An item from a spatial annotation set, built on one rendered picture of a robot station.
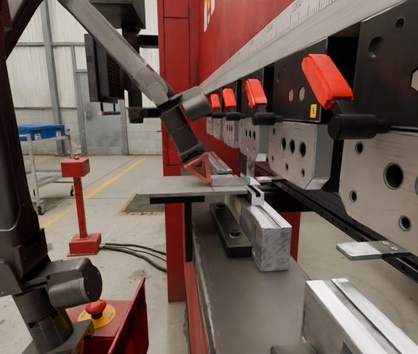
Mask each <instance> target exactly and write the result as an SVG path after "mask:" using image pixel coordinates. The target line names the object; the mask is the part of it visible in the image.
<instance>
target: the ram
mask: <svg viewBox="0 0 418 354"><path fill-rule="evenodd" d="M294 1H295V0H214V12H213V13H212V15H211V0H209V10H208V0H207V28H206V30H205V31H204V2H205V0H199V76H200V84H201V83H202V82H203V81H205V80H206V79H207V78H208V77H209V76H210V75H212V74H213V73H214V72H215V71H216V70H217V69H218V68H219V67H220V66H222V64H224V63H225V62H226V61H227V60H228V59H230V58H231V57H232V56H233V55H234V54H235V53H237V52H238V51H239V50H240V49H241V48H242V47H243V46H244V45H245V44H246V43H247V42H249V41H250V40H251V39H252V38H253V37H255V36H256V35H257V34H258V33H259V32H260V31H261V30H262V29H263V28H264V27H265V26H267V25H268V24H269V23H270V22H271V21H272V20H274V19H275V18H276V17H277V16H278V15H279V14H281V12H283V10H285V9H286V8H287V7H288V6H289V5H290V4H292V3H293V2H294ZM403 1H405V0H335V1H333V2H332V3H331V4H329V5H328V6H326V7H324V8H323V9H322V10H320V11H318V12H317V13H316V14H314V15H312V16H311V17H310V18H308V19H307V20H305V21H303V22H302V23H301V24H299V25H297V26H296V27H295V28H293V29H291V30H290V31H288V33H286V34H284V35H283V36H281V37H280V38H279V39H277V40H275V41H274V42H273V43H271V44H269V45H268V46H267V47H265V48H263V49H262V50H260V51H259V52H258V53H256V54H254V55H253V56H252V57H250V58H248V59H247V60H245V61H244V62H243V63H241V64H239V65H238V66H237V67H235V68H234V69H232V70H231V71H229V72H228V73H226V74H225V75H223V76H222V77H220V78H219V79H217V80H216V81H214V82H213V83H211V84H210V85H208V86H207V87H205V88H204V89H203V91H204V94H205V96H206V97H207V94H208V93H210V92H212V91H214V90H216V89H219V88H221V87H222V86H225V85H226V84H229V83H231V82H233V81H235V80H237V79H242V77H244V76H246V75H248V74H250V73H252V72H255V71H257V70H259V69H261V68H262V67H274V64H275V61H277V60H280V59H282V58H284V57H286V56H288V55H291V54H293V53H295V52H297V51H299V50H301V49H303V48H305V47H307V46H310V45H311V44H314V43H316V42H318V41H320V40H322V39H324V38H327V37H350V38H359V35H360V24H361V22H362V21H363V20H365V19H367V18H369V17H371V16H373V15H376V14H378V13H380V12H382V11H384V10H386V9H388V8H390V7H392V6H395V5H396V4H399V3H401V2H403ZM208 14H209V23H208Z"/></svg>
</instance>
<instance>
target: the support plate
mask: <svg viewBox="0 0 418 354"><path fill-rule="evenodd" d="M211 177H212V178H234V176H233V175H232V174H228V175H211ZM212 188H213V189H214V191H215V192H213V190H212V189H211V187H210V185H209V183H207V184H206V183H204V182H203V181H202V180H200V179H199V178H198V177H196V176H156V177H145V178H144V180H143V184H142V186H141V188H140V191H139V193H138V198H150V197H186V196H205V195H240V194H247V189H246V188H245V187H244V186H243V185H240V186H219V187H212Z"/></svg>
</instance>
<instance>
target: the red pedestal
mask: <svg viewBox="0 0 418 354"><path fill-rule="evenodd" d="M60 164H61V171H62V177H63V178H72V177H73V180H74V191H75V198H76V205H77V217H78V224H79V234H75V235H74V237H73V238H72V239H71V240H70V242H69V248H70V251H69V252H68V254H67V257H68V256H90V255H97V254H98V252H99V250H100V249H99V244H100V242H101V241H102V239H101V233H89V234H87V229H86V217H85V209H84V197H83V190H82V183H81V177H84V176H85V175H86V174H88V173H89V172H90V164H89V158H79V157H78V156H75V157H74V159H67V160H65V161H64V162H61V163H60Z"/></svg>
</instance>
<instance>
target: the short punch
mask: <svg viewBox="0 0 418 354"><path fill-rule="evenodd" d="M237 169H238V170H239V171H240V176H241V177H242V178H243V179H244V180H245V181H246V182H247V183H248V184H250V183H251V178H253V177H254V160H253V159H250V158H249V157H247V156H246V155H244V154H242V153H241V152H240V148H238V158H237Z"/></svg>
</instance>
